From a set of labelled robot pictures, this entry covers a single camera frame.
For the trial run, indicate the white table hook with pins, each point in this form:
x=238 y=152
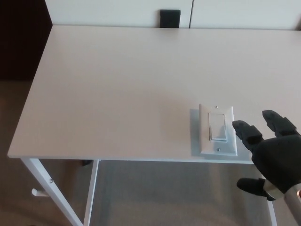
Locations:
x=38 y=193

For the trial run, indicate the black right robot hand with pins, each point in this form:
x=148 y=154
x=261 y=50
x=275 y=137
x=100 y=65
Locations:
x=275 y=160

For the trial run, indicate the white cabinet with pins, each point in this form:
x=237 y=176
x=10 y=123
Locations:
x=105 y=11

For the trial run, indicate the white table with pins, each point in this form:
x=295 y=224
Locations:
x=47 y=179

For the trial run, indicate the dark brown wooden cabinet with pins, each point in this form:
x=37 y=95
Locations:
x=21 y=40

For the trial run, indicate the white light switch plate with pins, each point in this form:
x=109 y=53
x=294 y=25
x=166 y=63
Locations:
x=217 y=127

